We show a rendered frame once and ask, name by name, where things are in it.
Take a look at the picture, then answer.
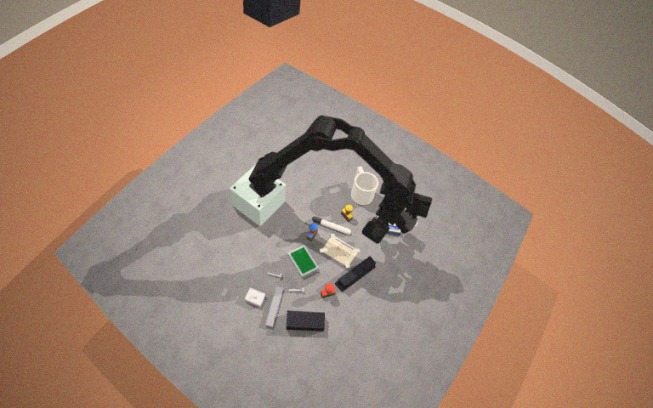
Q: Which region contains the red-handled rubber stamp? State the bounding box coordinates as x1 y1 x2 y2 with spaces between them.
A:
321 284 335 298

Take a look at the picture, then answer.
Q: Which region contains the cream rounded cylinder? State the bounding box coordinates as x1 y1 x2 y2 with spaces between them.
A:
312 217 351 235

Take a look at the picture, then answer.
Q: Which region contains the cream cup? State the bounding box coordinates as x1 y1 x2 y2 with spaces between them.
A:
351 167 378 205

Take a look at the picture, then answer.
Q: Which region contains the orange and blue rubber stamp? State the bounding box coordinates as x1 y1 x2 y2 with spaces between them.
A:
306 223 318 241

